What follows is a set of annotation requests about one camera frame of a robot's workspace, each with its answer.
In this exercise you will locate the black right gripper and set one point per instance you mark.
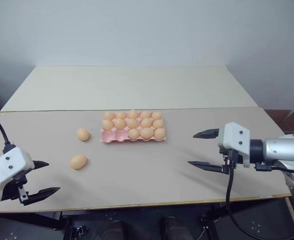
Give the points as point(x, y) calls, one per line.
point(233, 157)

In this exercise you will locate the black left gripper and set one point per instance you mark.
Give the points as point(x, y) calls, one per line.
point(14, 186)

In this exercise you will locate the tan egg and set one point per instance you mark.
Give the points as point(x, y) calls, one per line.
point(156, 115)
point(146, 133)
point(133, 114)
point(78, 162)
point(119, 123)
point(82, 134)
point(121, 115)
point(158, 123)
point(109, 115)
point(133, 134)
point(145, 115)
point(132, 123)
point(159, 133)
point(107, 124)
point(146, 122)

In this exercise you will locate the pink egg carton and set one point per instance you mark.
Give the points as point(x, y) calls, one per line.
point(110, 137)

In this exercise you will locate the black base panel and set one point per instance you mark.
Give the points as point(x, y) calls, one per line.
point(257, 217)
point(16, 226)

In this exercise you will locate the brown cardboard box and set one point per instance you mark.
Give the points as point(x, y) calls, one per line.
point(282, 120)

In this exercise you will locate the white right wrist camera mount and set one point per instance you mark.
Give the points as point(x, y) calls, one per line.
point(233, 137)

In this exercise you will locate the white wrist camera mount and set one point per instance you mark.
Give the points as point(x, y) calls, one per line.
point(9, 165)
point(233, 137)

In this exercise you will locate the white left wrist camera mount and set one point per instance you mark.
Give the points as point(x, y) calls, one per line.
point(9, 165)

